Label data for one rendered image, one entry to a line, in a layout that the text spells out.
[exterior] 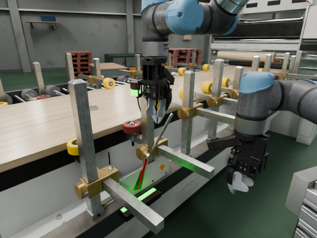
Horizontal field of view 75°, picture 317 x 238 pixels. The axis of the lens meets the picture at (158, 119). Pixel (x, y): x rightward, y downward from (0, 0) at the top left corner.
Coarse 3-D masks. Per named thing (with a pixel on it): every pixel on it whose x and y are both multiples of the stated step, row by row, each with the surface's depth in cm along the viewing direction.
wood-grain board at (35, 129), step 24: (96, 96) 139; (120, 96) 139; (0, 120) 97; (24, 120) 97; (48, 120) 97; (72, 120) 97; (96, 120) 97; (120, 120) 97; (0, 144) 75; (24, 144) 75; (48, 144) 75; (0, 168) 63
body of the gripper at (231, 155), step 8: (240, 136) 53; (248, 136) 52; (256, 136) 52; (264, 136) 53; (248, 144) 55; (256, 144) 53; (264, 144) 51; (232, 152) 57; (240, 152) 57; (248, 152) 55; (256, 152) 53; (264, 152) 54; (240, 160) 55; (248, 160) 54; (256, 160) 54; (264, 160) 56; (240, 168) 57; (248, 168) 55; (256, 168) 56; (264, 168) 58; (248, 176) 55; (256, 176) 53
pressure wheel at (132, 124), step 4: (132, 120) 95; (124, 124) 91; (128, 124) 92; (132, 124) 91; (136, 124) 91; (140, 124) 91; (124, 128) 90; (128, 128) 89; (132, 128) 89; (136, 128) 90; (140, 128) 92; (128, 132) 90; (132, 132) 89; (136, 132) 90; (132, 144) 95
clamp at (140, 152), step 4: (160, 140) 85; (164, 140) 85; (140, 144) 81; (160, 144) 83; (164, 144) 85; (140, 148) 78; (144, 148) 79; (148, 148) 78; (156, 148) 81; (136, 152) 80; (140, 152) 78; (144, 152) 78; (148, 152) 79; (156, 152) 82; (140, 156) 79; (144, 156) 78; (152, 156) 81
